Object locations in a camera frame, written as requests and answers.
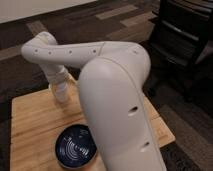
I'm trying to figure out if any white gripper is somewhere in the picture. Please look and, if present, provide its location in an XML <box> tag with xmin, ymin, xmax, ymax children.
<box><xmin>49</xmin><ymin>81</ymin><xmax>69</xmax><ymax>102</ymax></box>

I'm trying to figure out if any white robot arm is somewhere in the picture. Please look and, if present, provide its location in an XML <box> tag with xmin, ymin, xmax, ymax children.
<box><xmin>21</xmin><ymin>32</ymin><xmax>167</xmax><ymax>171</ymax></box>

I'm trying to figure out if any black shelving cabinet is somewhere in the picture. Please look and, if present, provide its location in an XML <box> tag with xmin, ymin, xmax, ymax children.
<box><xmin>149</xmin><ymin>0</ymin><xmax>213</xmax><ymax>67</ymax></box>

